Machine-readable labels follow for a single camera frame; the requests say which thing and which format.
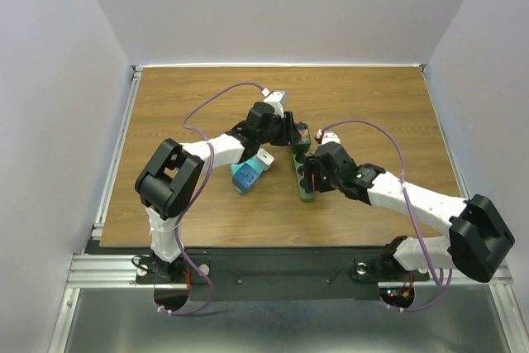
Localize green power strip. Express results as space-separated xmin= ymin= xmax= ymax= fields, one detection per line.
xmin=292 ymin=153 xmax=315 ymax=203

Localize white USB charger plug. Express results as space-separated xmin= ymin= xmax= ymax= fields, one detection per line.
xmin=255 ymin=148 xmax=274 ymax=171

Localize blue cube socket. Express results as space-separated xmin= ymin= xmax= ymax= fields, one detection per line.
xmin=231 ymin=165 xmax=261 ymax=194

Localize pink square socket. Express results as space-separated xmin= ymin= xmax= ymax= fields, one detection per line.
xmin=310 ymin=160 xmax=317 ymax=192

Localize dark green dragon adapter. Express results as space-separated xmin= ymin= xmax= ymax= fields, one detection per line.
xmin=292 ymin=122 xmax=312 ymax=154

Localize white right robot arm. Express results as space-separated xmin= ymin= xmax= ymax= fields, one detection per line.
xmin=303 ymin=141 xmax=515 ymax=283

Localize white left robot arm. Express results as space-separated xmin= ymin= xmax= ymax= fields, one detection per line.
xmin=135 ymin=102 xmax=307 ymax=282

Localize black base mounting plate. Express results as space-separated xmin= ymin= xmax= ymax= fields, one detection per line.
xmin=136 ymin=246 xmax=429 ymax=302

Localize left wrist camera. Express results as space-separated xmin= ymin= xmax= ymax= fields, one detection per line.
xmin=263 ymin=90 xmax=288 ymax=116

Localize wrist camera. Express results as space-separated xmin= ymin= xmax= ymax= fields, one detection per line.
xmin=263 ymin=90 xmax=288 ymax=116
xmin=315 ymin=129 xmax=341 ymax=145

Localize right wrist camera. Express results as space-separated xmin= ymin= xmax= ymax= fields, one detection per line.
xmin=315 ymin=129 xmax=341 ymax=145

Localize aluminium table edge rail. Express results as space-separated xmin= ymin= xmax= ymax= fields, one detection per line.
xmin=90 ymin=65 xmax=144 ymax=240

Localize front aluminium rail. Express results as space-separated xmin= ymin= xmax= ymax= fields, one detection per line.
xmin=64 ymin=250 xmax=516 ymax=289

